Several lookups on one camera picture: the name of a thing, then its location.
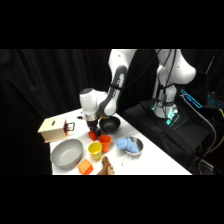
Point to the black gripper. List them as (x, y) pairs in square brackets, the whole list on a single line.
[(92, 122)]

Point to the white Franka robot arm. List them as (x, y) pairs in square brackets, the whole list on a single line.
[(115, 86)]

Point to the black bowl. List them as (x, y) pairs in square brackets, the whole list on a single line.
[(111, 125)]

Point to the grey bowl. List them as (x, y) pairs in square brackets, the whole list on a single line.
[(66, 153)]

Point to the orange plastic cup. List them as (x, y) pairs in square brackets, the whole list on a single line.
[(105, 143)]

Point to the yellow plastic cup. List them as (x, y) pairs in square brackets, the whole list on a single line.
[(95, 151)]

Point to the orange studded block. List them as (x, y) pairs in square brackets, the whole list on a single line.
[(85, 166)]

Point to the brown plush toy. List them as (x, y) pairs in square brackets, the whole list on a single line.
[(106, 166)]

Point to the wooden box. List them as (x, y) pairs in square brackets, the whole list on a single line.
[(51, 130)]

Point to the black robot stand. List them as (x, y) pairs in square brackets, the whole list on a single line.
[(156, 133)]

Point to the black curtain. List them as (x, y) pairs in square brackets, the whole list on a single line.
[(40, 83)]

